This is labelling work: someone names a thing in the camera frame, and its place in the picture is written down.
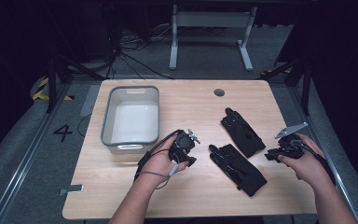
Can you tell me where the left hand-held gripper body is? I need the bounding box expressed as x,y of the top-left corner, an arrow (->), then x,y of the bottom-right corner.
169,128 -> 201,163

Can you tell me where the yellow black hazard tape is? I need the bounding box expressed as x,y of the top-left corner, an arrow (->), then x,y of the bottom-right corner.
32,77 -> 76,102

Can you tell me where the grey tape piece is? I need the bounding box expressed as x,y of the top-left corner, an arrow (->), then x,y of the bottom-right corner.
59,184 -> 85,196

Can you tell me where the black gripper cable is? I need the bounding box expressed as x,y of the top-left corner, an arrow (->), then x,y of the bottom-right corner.
292,139 -> 337,185
133,129 -> 182,182

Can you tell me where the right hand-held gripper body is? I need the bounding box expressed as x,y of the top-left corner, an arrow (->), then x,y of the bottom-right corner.
274,121 -> 309,159

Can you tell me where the black metal stand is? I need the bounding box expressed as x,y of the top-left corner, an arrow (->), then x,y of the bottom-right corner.
259,57 -> 312,116

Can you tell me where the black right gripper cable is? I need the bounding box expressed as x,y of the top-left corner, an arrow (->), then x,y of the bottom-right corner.
292,139 -> 337,185

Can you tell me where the white desk frame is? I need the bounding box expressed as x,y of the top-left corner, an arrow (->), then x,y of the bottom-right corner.
169,4 -> 258,72

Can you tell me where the black tripod stand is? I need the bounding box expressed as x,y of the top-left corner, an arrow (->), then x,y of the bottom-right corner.
45,55 -> 106,114

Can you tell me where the grey storage bin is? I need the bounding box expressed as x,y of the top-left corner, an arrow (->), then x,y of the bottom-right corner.
100,85 -> 161,156

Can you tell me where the person's right hand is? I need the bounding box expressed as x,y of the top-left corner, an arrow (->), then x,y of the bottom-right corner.
278,133 -> 334,190

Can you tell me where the metal floor rail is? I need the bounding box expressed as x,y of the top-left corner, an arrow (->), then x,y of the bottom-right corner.
0,83 -> 73,224
287,83 -> 358,224

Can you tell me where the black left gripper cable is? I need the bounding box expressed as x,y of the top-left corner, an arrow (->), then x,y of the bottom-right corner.
133,129 -> 182,182

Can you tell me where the black glove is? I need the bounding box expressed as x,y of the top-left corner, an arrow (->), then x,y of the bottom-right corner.
220,107 -> 267,159
208,143 -> 269,198

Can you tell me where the person's left hand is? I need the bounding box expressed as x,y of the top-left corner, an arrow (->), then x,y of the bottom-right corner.
139,133 -> 189,188

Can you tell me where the thin black cable loop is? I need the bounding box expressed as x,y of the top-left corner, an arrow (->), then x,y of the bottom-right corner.
76,113 -> 92,138

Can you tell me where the grey cable with plug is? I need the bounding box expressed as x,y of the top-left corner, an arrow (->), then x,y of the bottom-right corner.
140,162 -> 181,190

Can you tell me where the bundle of floor cables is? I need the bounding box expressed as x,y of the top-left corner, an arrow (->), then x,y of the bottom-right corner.
105,24 -> 175,80

